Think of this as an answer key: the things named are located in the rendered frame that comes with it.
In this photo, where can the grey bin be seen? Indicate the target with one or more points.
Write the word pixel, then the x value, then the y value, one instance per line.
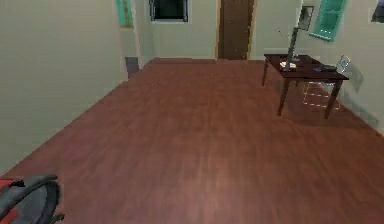
pixel 132 66

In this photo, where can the brown wooden room door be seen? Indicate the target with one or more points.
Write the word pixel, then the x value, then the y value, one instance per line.
pixel 235 30

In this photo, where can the grey desk lamp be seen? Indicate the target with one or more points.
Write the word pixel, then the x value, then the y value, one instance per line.
pixel 292 43

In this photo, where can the dark brown wooden table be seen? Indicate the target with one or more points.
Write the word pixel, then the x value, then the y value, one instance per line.
pixel 308 70

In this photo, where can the black flat object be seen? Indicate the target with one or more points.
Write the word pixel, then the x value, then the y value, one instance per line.
pixel 325 68

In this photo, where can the pale blue framed photo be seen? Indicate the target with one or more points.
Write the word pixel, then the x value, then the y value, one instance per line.
pixel 343 64

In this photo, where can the dark window with grey frame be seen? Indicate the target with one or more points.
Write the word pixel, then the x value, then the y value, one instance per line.
pixel 168 10

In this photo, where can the teal framed wall picture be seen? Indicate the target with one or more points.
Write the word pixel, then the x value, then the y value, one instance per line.
pixel 124 12

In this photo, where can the dark framed wall picture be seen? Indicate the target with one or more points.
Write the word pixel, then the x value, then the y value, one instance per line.
pixel 378 11

